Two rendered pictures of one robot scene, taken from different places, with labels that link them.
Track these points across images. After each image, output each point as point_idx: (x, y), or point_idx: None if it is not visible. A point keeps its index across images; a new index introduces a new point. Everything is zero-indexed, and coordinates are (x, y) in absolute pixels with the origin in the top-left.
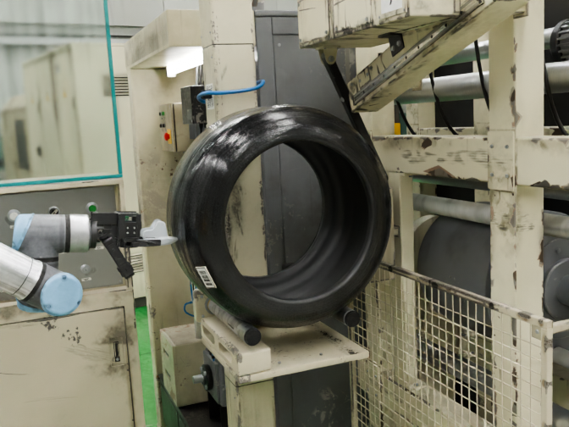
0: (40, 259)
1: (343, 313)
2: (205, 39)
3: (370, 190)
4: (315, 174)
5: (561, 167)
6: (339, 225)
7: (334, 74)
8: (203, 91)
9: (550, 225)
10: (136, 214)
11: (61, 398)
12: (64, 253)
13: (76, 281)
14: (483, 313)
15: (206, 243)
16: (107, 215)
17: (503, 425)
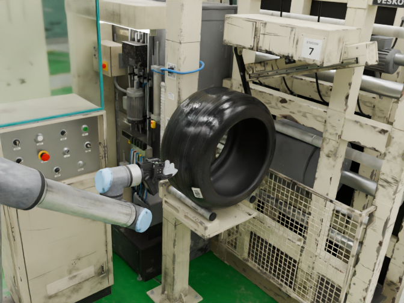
0: (117, 196)
1: (248, 196)
2: (171, 35)
3: (271, 138)
4: None
5: (370, 138)
6: (235, 143)
7: (240, 61)
8: (171, 70)
9: (346, 153)
10: (163, 163)
11: (69, 237)
12: (68, 156)
13: (150, 213)
14: (324, 202)
15: (201, 177)
16: (147, 165)
17: (310, 240)
